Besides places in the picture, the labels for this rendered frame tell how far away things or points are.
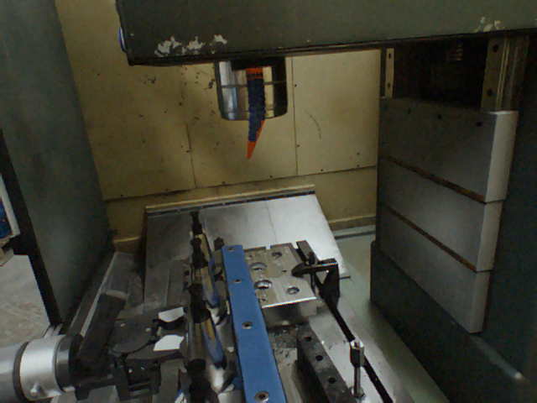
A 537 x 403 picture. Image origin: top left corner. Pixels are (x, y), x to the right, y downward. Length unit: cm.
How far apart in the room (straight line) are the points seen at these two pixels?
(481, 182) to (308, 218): 117
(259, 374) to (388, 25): 49
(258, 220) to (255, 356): 148
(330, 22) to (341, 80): 144
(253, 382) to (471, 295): 68
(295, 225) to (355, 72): 82
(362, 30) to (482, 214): 49
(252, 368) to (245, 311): 10
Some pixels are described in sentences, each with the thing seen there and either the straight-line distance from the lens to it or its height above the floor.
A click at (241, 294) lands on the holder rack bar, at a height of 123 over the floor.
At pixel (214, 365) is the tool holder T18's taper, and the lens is 44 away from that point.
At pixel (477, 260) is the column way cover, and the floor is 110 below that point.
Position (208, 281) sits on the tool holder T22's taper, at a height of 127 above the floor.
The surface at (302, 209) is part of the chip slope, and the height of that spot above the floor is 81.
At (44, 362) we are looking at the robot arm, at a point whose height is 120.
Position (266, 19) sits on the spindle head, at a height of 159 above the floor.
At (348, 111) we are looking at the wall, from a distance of 204.
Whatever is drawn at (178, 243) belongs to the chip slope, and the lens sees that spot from 185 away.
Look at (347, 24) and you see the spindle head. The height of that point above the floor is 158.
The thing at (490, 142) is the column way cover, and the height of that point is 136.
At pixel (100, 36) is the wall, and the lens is 192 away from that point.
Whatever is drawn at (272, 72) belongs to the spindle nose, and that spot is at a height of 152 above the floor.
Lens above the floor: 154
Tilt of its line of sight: 20 degrees down
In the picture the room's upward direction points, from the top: 5 degrees counter-clockwise
